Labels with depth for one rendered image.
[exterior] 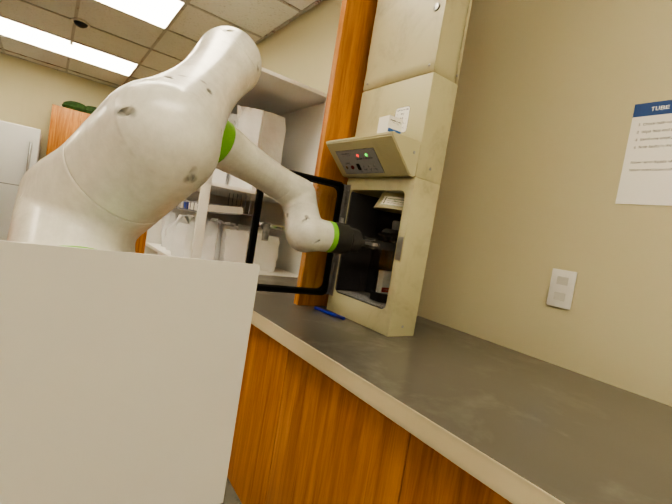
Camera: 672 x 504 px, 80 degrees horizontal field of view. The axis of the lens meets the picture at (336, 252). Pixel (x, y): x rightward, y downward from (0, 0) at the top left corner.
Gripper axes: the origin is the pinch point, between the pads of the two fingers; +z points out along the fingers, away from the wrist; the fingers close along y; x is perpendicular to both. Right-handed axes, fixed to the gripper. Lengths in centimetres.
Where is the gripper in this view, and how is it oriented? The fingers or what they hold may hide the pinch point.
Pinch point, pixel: (393, 247)
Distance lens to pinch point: 133.8
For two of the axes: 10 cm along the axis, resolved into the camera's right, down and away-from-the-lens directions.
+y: -5.7, -1.4, 8.1
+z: 8.1, 1.1, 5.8
